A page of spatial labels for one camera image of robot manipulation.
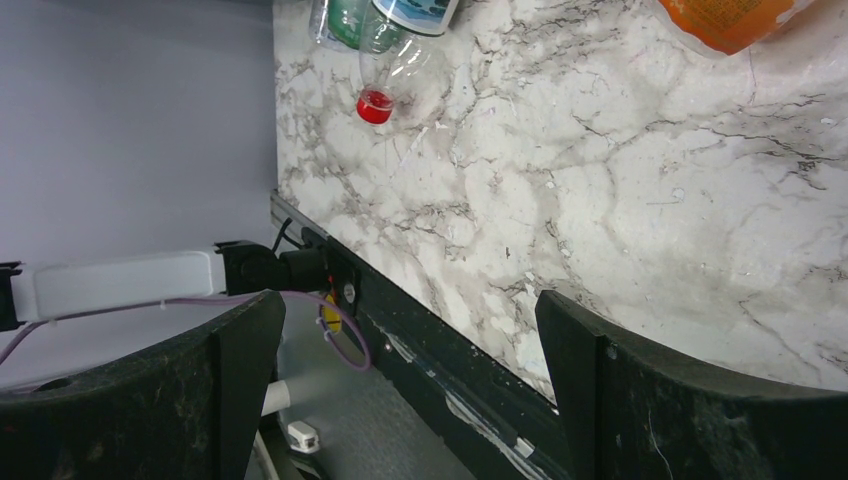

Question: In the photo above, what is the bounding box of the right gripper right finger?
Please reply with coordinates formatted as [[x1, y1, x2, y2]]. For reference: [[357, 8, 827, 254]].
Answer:
[[535, 290, 847, 479]]

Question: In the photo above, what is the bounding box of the orange juice bottle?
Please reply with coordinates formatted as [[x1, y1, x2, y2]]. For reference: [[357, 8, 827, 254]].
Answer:
[[650, 0, 814, 56]]

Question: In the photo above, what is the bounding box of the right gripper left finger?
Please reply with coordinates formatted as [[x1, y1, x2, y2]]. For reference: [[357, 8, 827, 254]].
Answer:
[[1, 293, 286, 479]]

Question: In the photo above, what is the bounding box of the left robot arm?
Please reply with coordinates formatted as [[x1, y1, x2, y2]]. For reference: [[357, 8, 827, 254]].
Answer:
[[1, 240, 329, 331]]

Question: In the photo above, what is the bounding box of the aluminium frame rail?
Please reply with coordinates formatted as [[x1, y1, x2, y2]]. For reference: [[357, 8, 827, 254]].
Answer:
[[270, 190, 312, 244]]

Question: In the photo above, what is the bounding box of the clear bottle blue label slim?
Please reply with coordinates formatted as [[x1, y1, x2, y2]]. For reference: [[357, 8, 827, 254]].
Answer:
[[309, 0, 329, 46]]

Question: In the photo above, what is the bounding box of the clear bottle red blue label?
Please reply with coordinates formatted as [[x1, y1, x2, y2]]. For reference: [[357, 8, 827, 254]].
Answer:
[[356, 0, 459, 125]]

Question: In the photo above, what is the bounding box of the green tea bottle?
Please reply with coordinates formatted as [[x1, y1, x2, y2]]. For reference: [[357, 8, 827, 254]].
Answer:
[[327, 0, 369, 50]]

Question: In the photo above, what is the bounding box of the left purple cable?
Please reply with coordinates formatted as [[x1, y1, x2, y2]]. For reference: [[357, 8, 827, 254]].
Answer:
[[0, 291, 372, 372]]

